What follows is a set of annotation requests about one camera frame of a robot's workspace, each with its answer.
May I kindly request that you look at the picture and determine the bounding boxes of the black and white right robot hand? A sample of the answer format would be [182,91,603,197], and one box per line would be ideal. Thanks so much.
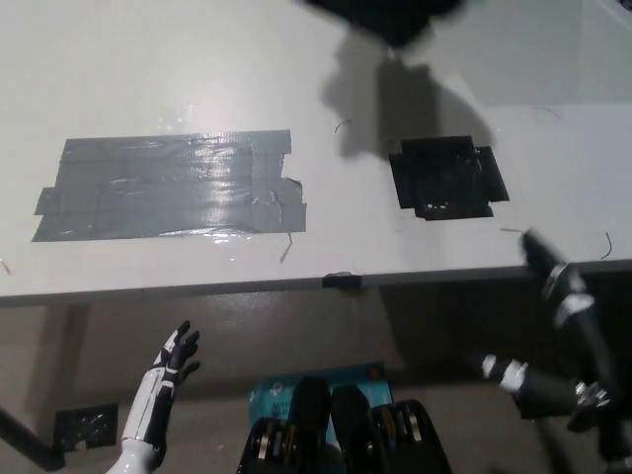
[520,229,574,292]

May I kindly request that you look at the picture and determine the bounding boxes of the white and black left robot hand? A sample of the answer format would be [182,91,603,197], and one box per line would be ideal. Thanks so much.
[120,320,202,444]

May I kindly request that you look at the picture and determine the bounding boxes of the black t-shirt with white print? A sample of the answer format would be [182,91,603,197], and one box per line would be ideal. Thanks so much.
[295,0,476,49]

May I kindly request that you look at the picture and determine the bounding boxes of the grey table leg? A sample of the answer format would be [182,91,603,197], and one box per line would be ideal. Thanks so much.
[41,303,91,414]

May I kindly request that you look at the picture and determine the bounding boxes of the black tape square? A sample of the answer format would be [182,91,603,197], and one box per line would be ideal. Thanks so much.
[387,134,512,222]

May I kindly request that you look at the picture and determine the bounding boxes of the small black tape piece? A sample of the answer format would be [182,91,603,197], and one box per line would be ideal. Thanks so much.
[322,271,363,291]

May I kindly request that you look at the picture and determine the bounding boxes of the grey duct tape patch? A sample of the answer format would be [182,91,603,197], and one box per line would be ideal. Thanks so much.
[31,128,308,245]

